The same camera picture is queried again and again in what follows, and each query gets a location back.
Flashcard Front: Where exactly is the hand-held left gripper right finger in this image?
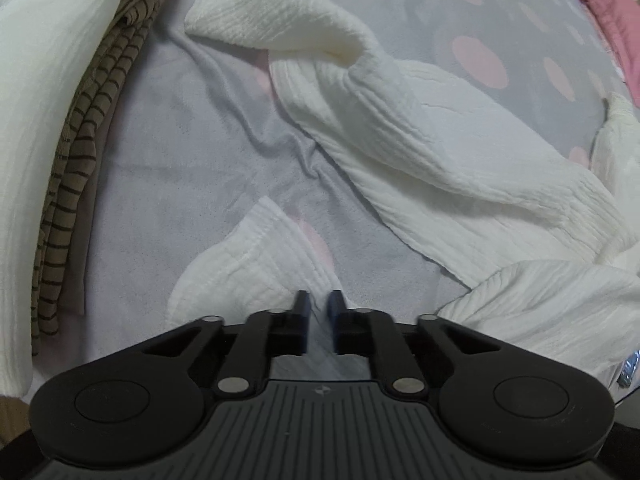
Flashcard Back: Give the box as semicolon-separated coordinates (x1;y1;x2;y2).
327;290;506;399

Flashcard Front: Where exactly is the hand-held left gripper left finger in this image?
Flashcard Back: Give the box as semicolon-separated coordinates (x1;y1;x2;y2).
135;290;313;399

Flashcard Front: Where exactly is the white crinkle shirt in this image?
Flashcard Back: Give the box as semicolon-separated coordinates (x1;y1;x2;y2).
169;0;640;401

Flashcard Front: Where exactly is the grey pink-dotted bedsheet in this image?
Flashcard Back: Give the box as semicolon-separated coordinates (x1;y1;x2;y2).
30;0;640;391

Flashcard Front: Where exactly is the brown striped garment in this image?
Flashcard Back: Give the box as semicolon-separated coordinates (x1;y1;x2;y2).
30;0;167;357

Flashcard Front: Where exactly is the shiny plastic wrapper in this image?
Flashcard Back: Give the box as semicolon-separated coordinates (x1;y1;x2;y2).
617;349;640;389

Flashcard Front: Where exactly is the white gauze garment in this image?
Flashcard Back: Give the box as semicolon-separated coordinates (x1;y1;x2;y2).
0;0;211;402

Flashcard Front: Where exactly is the pink blanket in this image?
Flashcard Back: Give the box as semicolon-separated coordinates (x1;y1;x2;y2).
552;0;640;106

